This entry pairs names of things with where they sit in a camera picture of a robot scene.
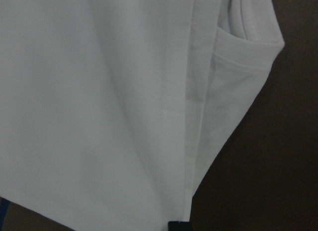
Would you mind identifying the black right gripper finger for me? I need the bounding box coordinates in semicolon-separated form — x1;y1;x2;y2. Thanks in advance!
167;221;191;231

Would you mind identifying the white long-sleeve printed shirt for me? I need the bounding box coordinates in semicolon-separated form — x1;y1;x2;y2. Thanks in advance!
0;0;284;231

